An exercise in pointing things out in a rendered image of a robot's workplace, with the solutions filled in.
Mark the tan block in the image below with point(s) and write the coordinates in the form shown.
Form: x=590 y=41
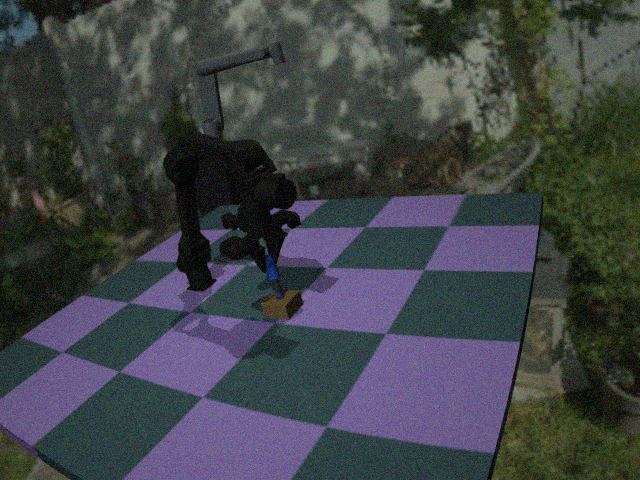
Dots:
x=282 y=308

